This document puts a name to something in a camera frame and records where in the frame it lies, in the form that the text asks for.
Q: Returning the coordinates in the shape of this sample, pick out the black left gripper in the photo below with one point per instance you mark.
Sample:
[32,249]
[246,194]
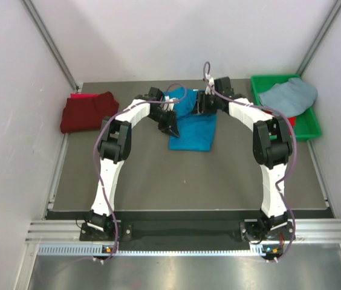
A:
[170,126]

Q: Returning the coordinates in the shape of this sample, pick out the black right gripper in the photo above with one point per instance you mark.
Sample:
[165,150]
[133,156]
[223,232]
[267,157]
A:
[202,98]

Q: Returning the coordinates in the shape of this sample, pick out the blue t shirt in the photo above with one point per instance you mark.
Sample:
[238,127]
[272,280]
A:
[197,131]

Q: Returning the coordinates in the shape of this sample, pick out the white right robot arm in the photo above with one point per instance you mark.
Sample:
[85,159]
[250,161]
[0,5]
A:
[272,148]

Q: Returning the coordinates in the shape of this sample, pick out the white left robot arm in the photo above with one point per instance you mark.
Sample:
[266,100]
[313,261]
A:
[112,149]

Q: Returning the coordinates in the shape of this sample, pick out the dark red folded t shirt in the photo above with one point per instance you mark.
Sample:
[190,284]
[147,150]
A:
[86,114]

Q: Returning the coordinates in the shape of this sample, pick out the grey t shirt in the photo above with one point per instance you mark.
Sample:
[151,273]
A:
[292,98]

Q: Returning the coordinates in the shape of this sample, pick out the red t shirt in bin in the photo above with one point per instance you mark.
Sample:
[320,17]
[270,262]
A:
[292,121]

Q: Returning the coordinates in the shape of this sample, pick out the pink folded t shirt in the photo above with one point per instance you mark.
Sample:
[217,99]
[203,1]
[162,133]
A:
[80,95]

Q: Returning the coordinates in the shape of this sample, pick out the green plastic bin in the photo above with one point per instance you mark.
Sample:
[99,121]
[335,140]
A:
[307,126]

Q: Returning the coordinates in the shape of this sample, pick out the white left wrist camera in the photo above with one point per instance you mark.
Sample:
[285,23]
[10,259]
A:
[169,103]

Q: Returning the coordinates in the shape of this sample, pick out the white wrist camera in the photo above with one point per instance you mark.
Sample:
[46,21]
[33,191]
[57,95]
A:
[169,103]
[210,85]

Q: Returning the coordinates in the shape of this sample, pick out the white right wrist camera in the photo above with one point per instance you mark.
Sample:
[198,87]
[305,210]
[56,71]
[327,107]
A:
[210,85]

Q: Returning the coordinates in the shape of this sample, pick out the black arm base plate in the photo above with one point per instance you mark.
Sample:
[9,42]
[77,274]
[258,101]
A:
[131,230]

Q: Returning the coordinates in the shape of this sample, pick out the aluminium front rail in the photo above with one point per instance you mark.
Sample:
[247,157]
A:
[61,238]

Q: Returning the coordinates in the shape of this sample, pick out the right aluminium corner post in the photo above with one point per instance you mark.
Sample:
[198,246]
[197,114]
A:
[320,36]

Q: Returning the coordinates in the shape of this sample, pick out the aluminium corner post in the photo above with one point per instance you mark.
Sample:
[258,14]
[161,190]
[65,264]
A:
[320,36]
[50,43]

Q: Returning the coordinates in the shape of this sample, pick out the left aluminium corner post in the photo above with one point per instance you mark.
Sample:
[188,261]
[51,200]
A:
[50,43]

